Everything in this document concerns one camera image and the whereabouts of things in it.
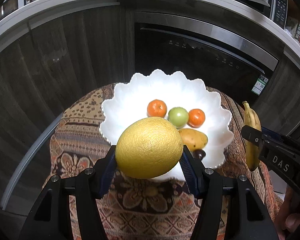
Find small yellow banana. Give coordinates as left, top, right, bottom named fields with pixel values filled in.
left=242, top=101, right=262, bottom=172

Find dark plum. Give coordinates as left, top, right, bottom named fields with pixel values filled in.
left=192, top=149, right=206, bottom=160

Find yellow mango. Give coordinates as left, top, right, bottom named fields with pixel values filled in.
left=179, top=128, right=208, bottom=152

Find orange tangerine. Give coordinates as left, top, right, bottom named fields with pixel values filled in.
left=187, top=108, right=205, bottom=128
left=147, top=99, right=167, bottom=118

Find green apple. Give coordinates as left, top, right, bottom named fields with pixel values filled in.
left=168, top=107, right=189, bottom=128

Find large yellow lemon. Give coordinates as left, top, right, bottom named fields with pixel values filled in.
left=115, top=117, right=184, bottom=179

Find person hand holding gripper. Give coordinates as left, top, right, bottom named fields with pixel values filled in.
left=274, top=186, right=300, bottom=239

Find green energy label sticker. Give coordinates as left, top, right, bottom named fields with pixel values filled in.
left=251, top=75, right=269, bottom=95

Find white scalloped fruit bowl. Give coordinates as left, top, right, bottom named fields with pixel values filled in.
left=100, top=69, right=234, bottom=181

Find patterned paisley tablecloth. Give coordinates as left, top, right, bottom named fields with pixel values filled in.
left=50, top=84, right=282, bottom=239

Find plastic bags on counter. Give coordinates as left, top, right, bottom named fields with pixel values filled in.
left=285, top=16, right=300, bottom=45

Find black built-in dishwasher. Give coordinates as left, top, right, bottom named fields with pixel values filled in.
left=134, top=12, right=279, bottom=103

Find steel cooking pot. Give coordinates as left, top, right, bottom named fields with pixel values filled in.
left=0, top=0, right=18, bottom=21

